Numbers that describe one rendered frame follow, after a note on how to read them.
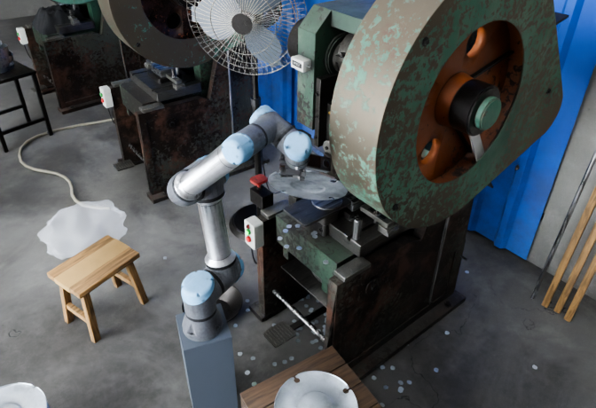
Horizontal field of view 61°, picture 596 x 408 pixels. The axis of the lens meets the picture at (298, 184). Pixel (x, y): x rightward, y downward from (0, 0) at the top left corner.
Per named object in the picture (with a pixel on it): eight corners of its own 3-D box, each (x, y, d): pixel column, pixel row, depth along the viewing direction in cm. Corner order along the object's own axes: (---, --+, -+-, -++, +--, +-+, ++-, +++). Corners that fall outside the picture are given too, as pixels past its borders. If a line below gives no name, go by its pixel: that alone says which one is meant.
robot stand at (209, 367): (195, 421, 206) (183, 350, 181) (187, 385, 220) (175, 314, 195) (238, 407, 211) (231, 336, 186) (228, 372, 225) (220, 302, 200)
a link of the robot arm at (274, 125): (246, 113, 135) (276, 139, 133) (270, 98, 143) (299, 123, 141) (236, 132, 140) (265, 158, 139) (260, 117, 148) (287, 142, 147)
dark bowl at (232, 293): (202, 346, 237) (200, 336, 233) (173, 309, 256) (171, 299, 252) (254, 316, 253) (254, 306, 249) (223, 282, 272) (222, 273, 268)
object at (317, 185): (364, 194, 180) (364, 192, 180) (307, 165, 162) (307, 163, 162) (308, 204, 201) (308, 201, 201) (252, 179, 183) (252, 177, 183)
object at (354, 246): (359, 258, 194) (360, 246, 191) (287, 204, 223) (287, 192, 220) (411, 228, 210) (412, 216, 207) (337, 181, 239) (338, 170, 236)
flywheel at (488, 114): (561, -84, 122) (567, 102, 176) (489, -91, 135) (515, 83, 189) (372, 134, 112) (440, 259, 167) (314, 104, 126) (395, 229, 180)
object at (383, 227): (388, 237, 195) (390, 216, 190) (357, 216, 206) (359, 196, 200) (398, 231, 199) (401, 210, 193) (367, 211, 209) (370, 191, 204)
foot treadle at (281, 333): (275, 355, 220) (275, 347, 217) (262, 340, 227) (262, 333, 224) (370, 294, 251) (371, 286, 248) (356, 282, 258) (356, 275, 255)
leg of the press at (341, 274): (335, 400, 215) (349, 238, 165) (317, 381, 222) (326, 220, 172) (465, 301, 263) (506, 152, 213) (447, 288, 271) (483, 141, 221)
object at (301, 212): (303, 252, 196) (304, 224, 188) (282, 233, 205) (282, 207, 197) (350, 227, 209) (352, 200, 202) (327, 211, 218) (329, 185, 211)
